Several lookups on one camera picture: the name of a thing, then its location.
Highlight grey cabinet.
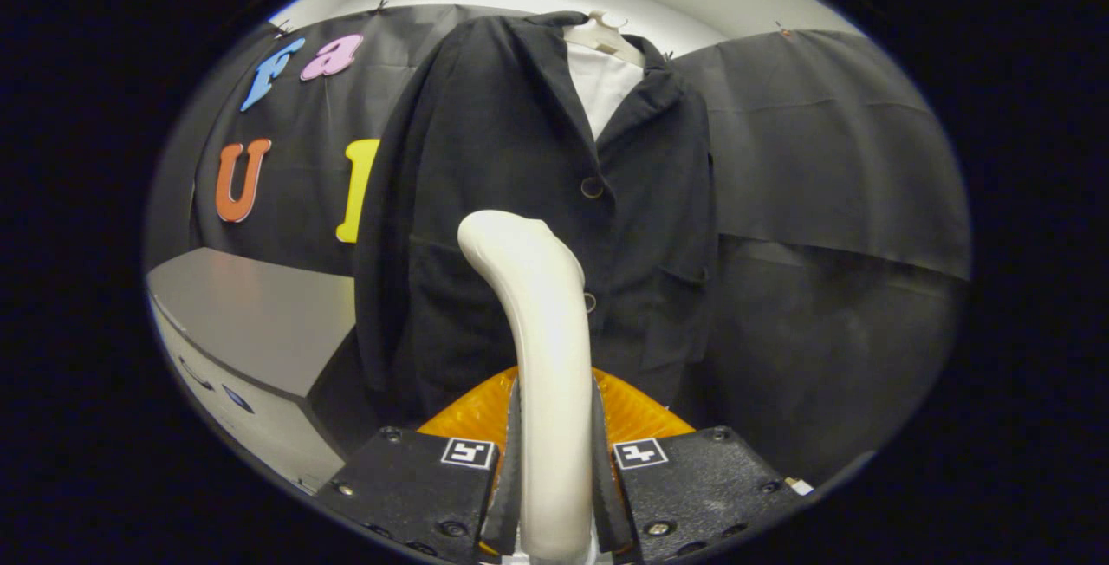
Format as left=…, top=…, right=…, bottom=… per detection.
left=146, top=246, right=392, bottom=493

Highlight white shirt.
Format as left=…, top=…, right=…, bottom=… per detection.
left=565, top=41, right=644, bottom=140

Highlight plain black backdrop cloth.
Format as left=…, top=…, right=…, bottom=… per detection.
left=671, top=28, right=971, bottom=484

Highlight black suit jacket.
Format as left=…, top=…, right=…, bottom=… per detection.
left=353, top=12, right=718, bottom=424

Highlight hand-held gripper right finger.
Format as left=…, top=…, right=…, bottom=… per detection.
left=592, top=366, right=802, bottom=564

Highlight white garment steamer head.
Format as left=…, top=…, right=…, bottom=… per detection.
left=457, top=210, right=597, bottom=562

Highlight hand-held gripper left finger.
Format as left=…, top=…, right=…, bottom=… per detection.
left=315, top=366, right=525, bottom=565

